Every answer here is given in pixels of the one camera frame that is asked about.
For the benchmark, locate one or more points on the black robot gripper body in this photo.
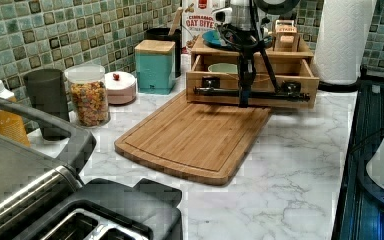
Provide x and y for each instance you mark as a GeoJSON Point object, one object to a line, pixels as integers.
{"type": "Point", "coordinates": [246, 44]}

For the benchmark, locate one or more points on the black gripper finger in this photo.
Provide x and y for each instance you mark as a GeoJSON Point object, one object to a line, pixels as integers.
{"type": "Point", "coordinates": [269, 69]}
{"type": "Point", "coordinates": [246, 72]}

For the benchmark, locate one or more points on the wooden drawer with black handle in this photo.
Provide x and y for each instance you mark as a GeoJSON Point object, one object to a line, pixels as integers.
{"type": "Point", "coordinates": [285, 69]}

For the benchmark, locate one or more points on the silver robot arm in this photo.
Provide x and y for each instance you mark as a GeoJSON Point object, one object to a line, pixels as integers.
{"type": "Point", "coordinates": [245, 18]}

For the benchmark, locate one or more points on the green bowl in drawer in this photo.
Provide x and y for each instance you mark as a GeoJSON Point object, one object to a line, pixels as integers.
{"type": "Point", "coordinates": [223, 68]}

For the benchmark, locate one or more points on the small wooden toy stand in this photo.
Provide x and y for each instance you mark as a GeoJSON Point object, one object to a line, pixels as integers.
{"type": "Point", "coordinates": [286, 36]}

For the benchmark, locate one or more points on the blue plate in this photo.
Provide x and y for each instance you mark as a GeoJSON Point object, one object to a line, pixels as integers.
{"type": "Point", "coordinates": [211, 39]}

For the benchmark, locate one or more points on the cinnamon oat bites cereal box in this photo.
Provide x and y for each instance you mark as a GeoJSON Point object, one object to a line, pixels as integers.
{"type": "Point", "coordinates": [197, 19]}

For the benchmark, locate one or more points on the black paper towel holder base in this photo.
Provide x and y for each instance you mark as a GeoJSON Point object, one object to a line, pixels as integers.
{"type": "Point", "coordinates": [339, 88]}

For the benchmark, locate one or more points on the white paper towel roll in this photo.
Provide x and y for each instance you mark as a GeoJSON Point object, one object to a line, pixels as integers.
{"type": "Point", "coordinates": [342, 37]}

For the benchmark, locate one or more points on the bamboo cutting board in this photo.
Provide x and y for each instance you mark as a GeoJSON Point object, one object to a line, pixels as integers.
{"type": "Point", "coordinates": [197, 142]}

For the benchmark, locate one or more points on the teal canister with wooden lid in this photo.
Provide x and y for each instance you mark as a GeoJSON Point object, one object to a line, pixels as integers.
{"type": "Point", "coordinates": [155, 66]}

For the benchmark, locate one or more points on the pink white round container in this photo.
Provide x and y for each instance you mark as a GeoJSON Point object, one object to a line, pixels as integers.
{"type": "Point", "coordinates": [121, 87]}

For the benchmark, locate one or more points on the clear jar of colourful cereal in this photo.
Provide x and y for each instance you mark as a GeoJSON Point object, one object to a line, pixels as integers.
{"type": "Point", "coordinates": [88, 94]}

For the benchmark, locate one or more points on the black toaster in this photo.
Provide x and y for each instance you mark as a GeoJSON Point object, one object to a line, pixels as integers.
{"type": "Point", "coordinates": [149, 208]}

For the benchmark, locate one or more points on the dark grey cup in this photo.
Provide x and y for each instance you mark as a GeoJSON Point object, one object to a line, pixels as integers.
{"type": "Point", "coordinates": [46, 91]}

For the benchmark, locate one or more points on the yellow bottle with white cap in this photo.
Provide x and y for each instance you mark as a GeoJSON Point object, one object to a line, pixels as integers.
{"type": "Point", "coordinates": [11, 125]}

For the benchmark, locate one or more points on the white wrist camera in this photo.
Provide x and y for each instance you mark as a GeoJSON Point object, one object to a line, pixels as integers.
{"type": "Point", "coordinates": [222, 15]}

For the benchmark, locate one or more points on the wooden drawer cabinet frame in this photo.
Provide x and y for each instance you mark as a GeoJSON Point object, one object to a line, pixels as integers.
{"type": "Point", "coordinates": [200, 48]}

